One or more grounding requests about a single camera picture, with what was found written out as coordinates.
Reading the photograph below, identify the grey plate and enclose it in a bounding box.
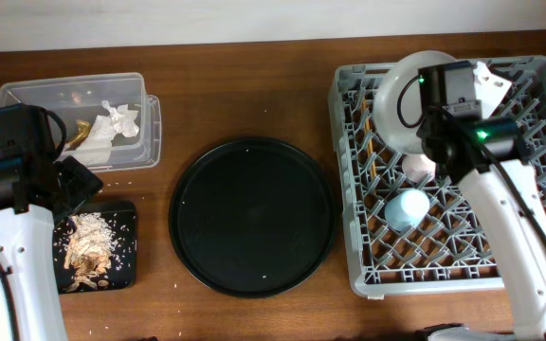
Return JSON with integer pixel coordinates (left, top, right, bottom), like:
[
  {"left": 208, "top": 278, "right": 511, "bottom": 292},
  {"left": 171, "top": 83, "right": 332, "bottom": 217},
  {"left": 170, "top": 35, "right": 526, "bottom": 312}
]
[{"left": 373, "top": 50, "right": 456, "bottom": 154}]

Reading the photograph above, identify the clear plastic waste bin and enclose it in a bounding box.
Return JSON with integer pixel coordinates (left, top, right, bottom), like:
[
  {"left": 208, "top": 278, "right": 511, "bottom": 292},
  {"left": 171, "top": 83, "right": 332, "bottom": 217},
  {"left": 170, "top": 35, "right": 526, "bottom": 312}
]
[{"left": 0, "top": 73, "right": 162, "bottom": 172}]

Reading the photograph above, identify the food scraps pile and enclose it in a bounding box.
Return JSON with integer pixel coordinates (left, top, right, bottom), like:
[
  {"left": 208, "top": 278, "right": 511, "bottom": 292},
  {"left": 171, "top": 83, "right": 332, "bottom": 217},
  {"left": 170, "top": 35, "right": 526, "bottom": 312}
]
[{"left": 52, "top": 212, "right": 133, "bottom": 294}]

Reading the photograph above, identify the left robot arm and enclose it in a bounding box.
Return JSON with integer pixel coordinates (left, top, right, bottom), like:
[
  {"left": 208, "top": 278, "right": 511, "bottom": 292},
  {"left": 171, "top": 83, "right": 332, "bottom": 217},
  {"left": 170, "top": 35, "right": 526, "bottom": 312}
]
[{"left": 0, "top": 103, "right": 102, "bottom": 340}]

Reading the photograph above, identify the pink cup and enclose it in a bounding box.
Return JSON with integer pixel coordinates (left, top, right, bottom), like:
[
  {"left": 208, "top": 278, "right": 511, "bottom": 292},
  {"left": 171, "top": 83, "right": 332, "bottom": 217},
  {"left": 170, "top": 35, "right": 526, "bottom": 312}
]
[{"left": 402, "top": 154, "right": 437, "bottom": 183}]

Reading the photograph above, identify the blue cup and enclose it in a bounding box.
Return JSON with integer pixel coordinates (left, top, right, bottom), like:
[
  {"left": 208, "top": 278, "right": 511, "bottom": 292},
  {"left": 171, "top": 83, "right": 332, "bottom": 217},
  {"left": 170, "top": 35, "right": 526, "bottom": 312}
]
[{"left": 384, "top": 188, "right": 429, "bottom": 232}]

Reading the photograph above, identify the round black serving tray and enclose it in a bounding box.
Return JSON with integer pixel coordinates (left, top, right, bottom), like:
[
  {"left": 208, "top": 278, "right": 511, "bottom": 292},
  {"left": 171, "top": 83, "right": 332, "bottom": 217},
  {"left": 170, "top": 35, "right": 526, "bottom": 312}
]
[{"left": 168, "top": 137, "right": 338, "bottom": 298}]

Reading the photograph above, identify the black rectangular tray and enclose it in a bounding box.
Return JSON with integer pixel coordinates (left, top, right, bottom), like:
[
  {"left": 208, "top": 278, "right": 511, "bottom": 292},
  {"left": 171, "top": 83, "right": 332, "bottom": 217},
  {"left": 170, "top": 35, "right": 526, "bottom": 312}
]
[{"left": 52, "top": 201, "right": 137, "bottom": 294}]

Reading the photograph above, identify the white napkin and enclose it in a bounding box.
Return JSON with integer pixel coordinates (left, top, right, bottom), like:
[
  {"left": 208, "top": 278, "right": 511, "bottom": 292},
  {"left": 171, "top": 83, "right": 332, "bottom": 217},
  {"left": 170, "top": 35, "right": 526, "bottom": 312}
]
[{"left": 73, "top": 100, "right": 140, "bottom": 166}]

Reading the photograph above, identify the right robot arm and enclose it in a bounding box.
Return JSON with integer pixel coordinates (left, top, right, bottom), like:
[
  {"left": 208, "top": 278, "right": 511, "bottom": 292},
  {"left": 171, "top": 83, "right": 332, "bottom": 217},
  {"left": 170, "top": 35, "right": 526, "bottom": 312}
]
[{"left": 416, "top": 62, "right": 546, "bottom": 340}]

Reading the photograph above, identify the grey dishwasher rack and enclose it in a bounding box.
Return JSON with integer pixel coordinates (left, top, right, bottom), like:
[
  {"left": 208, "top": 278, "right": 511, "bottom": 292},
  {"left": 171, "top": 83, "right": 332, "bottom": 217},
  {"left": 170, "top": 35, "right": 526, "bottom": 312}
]
[{"left": 328, "top": 56, "right": 546, "bottom": 299}]

